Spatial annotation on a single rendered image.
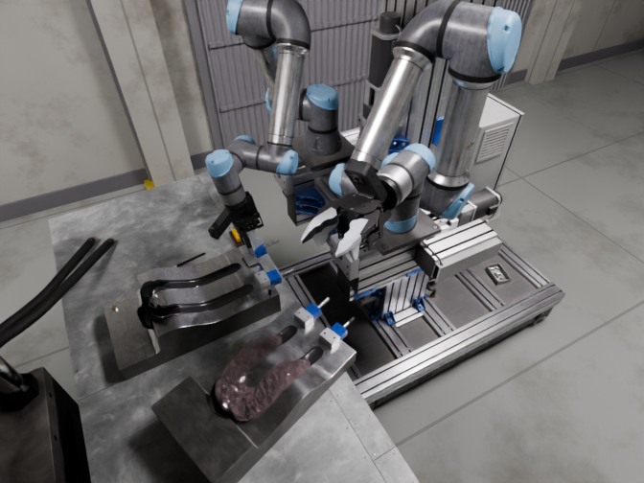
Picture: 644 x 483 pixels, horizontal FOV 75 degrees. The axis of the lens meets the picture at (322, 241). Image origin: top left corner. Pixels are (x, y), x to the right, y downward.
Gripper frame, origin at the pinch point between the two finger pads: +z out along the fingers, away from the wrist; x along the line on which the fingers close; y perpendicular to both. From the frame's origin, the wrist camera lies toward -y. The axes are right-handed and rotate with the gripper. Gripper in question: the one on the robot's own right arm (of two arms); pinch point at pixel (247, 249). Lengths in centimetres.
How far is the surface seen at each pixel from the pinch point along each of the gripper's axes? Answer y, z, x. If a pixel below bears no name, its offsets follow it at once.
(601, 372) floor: 131, 123, -61
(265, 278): 0.2, 4.1, -11.9
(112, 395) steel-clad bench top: -53, 10, -19
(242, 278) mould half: -5.9, 5.1, -5.7
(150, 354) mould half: -39.4, 5.0, -16.4
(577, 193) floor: 246, 125, 39
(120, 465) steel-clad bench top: -55, 12, -39
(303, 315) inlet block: 4.2, 10.5, -27.6
